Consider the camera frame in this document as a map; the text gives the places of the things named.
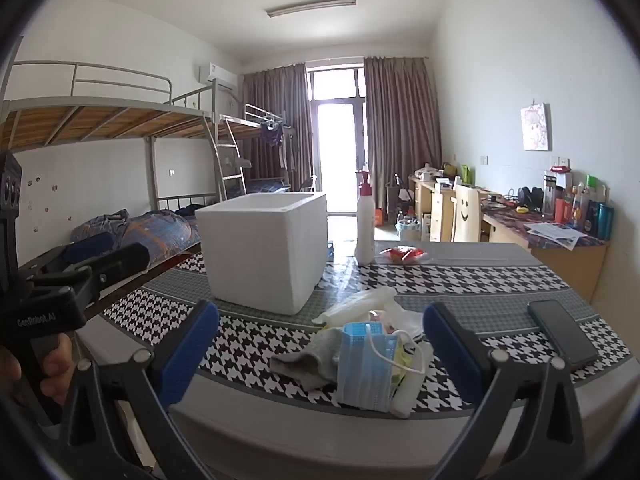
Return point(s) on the blue face mask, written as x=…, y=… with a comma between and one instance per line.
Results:
x=362, y=365

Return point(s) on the metal bunk bed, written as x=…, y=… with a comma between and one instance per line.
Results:
x=250, y=125
x=100, y=120

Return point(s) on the white air conditioner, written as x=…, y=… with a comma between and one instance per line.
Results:
x=217, y=77

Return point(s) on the white lotion pump bottle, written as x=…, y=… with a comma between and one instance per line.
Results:
x=365, y=230

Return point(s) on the black smartphone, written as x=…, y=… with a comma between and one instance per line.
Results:
x=562, y=332

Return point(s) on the black speakers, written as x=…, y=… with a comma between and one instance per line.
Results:
x=530, y=197

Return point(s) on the white foam box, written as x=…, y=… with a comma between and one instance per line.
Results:
x=260, y=250

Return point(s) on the row of toiletry bottles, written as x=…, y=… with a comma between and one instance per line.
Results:
x=585, y=210

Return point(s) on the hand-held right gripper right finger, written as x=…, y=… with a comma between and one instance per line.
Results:
x=450, y=355

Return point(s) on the wooden desk with patterned cover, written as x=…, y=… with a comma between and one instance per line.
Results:
x=570, y=260

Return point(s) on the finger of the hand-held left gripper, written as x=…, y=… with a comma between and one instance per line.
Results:
x=90, y=249
x=120, y=262

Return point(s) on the cluttered wooden desk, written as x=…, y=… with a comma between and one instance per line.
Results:
x=435, y=205

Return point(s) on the white paper sheets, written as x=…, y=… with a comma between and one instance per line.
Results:
x=555, y=234

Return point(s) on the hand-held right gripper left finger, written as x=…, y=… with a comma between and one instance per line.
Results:
x=190, y=350

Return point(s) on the white wall socket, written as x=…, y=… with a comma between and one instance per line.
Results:
x=560, y=162

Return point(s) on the person's left hand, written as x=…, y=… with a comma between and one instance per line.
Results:
x=56, y=362

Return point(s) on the red snack wrapper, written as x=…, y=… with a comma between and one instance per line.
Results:
x=400, y=255

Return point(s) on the hanging dark clothes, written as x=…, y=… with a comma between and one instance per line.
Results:
x=274, y=135

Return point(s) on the white basket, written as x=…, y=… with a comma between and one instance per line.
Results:
x=409, y=232

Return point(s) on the grey sock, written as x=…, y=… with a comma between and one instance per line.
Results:
x=310, y=362

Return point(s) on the wooden smiley chair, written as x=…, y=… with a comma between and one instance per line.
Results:
x=467, y=215

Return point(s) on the wall poster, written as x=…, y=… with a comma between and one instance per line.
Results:
x=535, y=127

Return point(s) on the orange bag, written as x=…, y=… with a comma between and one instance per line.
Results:
x=378, y=216

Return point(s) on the brown curtain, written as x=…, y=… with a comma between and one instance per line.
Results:
x=400, y=130
x=275, y=125

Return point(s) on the ceiling tube light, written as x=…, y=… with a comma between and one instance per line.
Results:
x=310, y=6

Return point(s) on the green bag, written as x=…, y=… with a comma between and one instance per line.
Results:
x=466, y=174

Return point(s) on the blue patterned blanket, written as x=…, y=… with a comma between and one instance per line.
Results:
x=150, y=232

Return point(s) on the glass balcony door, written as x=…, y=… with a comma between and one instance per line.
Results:
x=337, y=150

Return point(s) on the houndstooth tablecloth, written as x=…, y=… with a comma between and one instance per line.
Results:
x=475, y=285

